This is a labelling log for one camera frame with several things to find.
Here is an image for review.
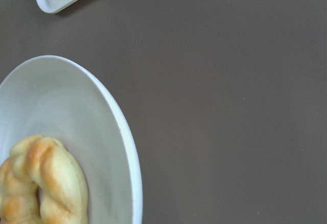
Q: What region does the white round plate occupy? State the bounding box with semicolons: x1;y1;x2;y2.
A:
1;55;143;223

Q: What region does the twisted glazed donut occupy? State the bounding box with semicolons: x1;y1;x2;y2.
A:
1;135;88;223

